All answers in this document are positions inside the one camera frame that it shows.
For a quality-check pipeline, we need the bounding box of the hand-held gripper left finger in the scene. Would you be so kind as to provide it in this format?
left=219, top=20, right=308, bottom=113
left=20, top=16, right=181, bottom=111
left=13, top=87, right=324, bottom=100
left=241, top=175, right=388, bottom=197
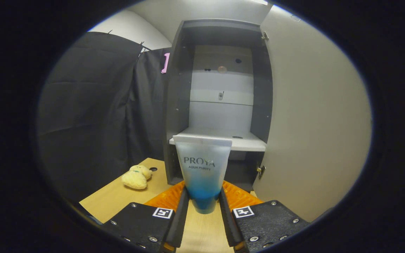
left=101, top=181, right=190, bottom=253

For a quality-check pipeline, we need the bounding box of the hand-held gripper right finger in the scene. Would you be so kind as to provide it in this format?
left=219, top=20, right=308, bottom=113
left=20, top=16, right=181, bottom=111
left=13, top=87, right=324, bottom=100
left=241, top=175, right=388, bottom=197
left=218, top=180, right=310, bottom=253

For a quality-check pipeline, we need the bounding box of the blue white cosmetic tube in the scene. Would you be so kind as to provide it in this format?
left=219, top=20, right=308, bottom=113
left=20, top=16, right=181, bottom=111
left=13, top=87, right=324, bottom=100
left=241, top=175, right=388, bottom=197
left=173, top=135, right=233, bottom=214

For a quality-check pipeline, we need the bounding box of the yellow plush toy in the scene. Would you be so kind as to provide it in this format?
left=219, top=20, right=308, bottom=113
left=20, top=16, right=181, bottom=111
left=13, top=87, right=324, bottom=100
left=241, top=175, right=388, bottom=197
left=121, top=164, right=152, bottom=190

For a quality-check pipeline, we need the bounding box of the beige cabinet door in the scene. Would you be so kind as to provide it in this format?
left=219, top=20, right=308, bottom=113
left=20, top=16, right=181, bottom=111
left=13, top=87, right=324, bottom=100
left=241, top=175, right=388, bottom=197
left=251, top=4, right=372, bottom=222

